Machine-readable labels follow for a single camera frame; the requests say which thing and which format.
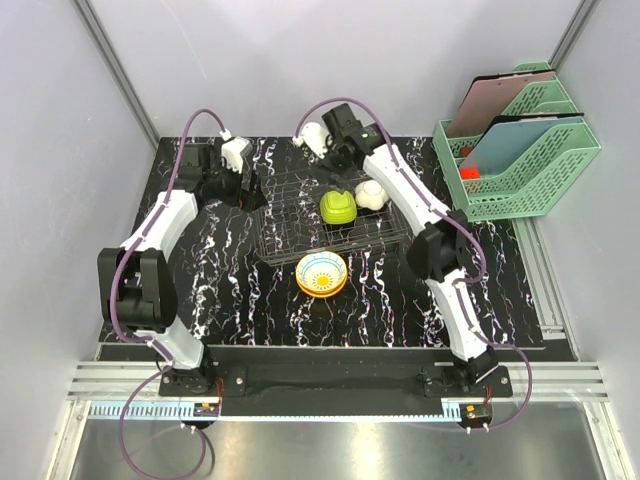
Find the pink clipboard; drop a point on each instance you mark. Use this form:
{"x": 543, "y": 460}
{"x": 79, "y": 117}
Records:
{"x": 488, "y": 97}

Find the patterned bowl green outside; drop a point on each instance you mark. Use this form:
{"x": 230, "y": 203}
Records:
{"x": 338, "y": 208}

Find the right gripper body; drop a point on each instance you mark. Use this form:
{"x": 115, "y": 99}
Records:
{"x": 338, "y": 160}

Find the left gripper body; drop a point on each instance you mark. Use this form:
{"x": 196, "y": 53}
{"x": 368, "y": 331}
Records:
{"x": 225, "y": 185}

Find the green file organizer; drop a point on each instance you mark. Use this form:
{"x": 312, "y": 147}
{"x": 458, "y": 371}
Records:
{"x": 533, "y": 184}

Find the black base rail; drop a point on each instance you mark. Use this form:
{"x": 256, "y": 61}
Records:
{"x": 333, "y": 383}

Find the white square bowl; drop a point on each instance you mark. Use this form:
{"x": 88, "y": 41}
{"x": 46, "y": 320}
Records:
{"x": 370, "y": 195}

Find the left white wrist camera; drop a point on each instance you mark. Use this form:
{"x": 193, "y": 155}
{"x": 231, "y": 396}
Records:
{"x": 234, "y": 151}

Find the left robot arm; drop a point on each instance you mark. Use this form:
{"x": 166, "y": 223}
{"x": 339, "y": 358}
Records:
{"x": 137, "y": 292}

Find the blue clipboard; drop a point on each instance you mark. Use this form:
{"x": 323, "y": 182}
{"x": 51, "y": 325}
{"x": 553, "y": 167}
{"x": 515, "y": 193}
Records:
{"x": 508, "y": 137}

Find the teal patterned yellow bowl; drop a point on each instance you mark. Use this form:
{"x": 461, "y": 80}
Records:
{"x": 321, "y": 270}

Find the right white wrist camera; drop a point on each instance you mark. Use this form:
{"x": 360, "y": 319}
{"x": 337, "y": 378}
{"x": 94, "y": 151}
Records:
{"x": 315, "y": 137}

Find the red cube front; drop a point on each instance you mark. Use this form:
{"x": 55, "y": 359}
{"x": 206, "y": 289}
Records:
{"x": 469, "y": 173}

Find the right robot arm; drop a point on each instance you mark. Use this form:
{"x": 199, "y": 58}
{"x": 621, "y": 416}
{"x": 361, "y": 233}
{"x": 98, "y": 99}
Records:
{"x": 440, "y": 235}

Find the wire dish rack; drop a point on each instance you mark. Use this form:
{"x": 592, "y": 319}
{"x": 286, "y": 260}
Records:
{"x": 305, "y": 215}

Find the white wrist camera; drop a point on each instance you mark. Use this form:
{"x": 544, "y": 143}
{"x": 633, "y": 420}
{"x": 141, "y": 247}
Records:
{"x": 234, "y": 151}
{"x": 315, "y": 137}

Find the yellow bottom bowl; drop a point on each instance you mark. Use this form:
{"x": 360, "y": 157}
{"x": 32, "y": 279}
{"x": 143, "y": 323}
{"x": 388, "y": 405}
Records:
{"x": 322, "y": 294}

